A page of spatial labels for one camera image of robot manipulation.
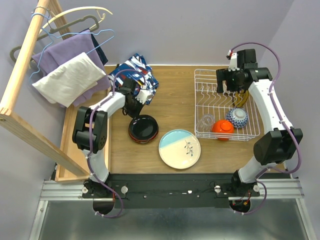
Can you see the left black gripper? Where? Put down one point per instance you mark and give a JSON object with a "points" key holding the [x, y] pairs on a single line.
{"points": [[133, 107]]}

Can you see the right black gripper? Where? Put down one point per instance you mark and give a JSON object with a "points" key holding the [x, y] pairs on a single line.
{"points": [[222, 81]]}

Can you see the yellow patterned lacquer plate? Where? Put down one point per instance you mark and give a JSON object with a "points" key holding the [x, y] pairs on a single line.
{"points": [[240, 98]]}

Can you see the black lacquer plate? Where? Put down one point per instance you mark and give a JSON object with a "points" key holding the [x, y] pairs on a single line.
{"points": [[143, 129]]}

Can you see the white wire dish rack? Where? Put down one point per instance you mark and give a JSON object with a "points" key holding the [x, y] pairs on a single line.
{"points": [[208, 101]]}

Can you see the red patterned bowl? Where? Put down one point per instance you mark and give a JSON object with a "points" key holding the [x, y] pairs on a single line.
{"points": [[238, 117]]}

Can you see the orange bowl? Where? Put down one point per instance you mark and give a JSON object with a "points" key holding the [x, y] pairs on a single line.
{"points": [[223, 129]]}

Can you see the clear drinking glass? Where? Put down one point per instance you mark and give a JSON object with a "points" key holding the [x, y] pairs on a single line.
{"points": [[205, 123]]}

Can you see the metal cup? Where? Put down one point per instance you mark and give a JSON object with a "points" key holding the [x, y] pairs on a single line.
{"points": [[225, 89]]}

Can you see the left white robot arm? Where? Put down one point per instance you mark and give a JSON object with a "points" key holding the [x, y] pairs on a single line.
{"points": [[90, 132]]}

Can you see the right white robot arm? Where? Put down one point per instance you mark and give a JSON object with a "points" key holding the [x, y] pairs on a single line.
{"points": [[281, 140]]}

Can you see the wooden clothes rack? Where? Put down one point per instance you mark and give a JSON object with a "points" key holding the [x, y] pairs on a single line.
{"points": [[12, 121]]}

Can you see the blue patterned cloth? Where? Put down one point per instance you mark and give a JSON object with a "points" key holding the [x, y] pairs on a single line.
{"points": [[137, 69]]}

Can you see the dark navy cloth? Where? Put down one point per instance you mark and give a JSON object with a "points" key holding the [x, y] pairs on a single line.
{"points": [[99, 50]]}

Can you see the blue and cream plate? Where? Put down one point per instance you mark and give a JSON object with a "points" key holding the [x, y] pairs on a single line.
{"points": [[179, 149]]}

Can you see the white folded cloth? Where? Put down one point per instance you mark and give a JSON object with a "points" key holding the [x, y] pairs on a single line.
{"points": [[71, 79]]}

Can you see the purple cloth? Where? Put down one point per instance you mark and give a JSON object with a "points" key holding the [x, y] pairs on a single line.
{"points": [[72, 50]]}

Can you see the grey plastic hanger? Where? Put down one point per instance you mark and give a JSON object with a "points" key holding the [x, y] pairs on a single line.
{"points": [[58, 29]]}

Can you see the cream plastic hanger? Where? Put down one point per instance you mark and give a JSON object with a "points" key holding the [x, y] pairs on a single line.
{"points": [[57, 18]]}

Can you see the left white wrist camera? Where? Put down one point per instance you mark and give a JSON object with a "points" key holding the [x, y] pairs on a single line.
{"points": [[144, 96]]}

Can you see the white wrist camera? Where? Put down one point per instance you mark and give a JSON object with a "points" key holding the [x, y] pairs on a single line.
{"points": [[233, 62], [144, 96]]}

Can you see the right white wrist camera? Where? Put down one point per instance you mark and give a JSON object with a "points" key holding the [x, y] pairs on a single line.
{"points": [[233, 62]]}

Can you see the black mounting base plate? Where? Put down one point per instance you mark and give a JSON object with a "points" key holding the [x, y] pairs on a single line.
{"points": [[175, 190]]}

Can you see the aluminium rail frame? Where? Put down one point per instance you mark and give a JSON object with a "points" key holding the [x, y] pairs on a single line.
{"points": [[65, 212]]}

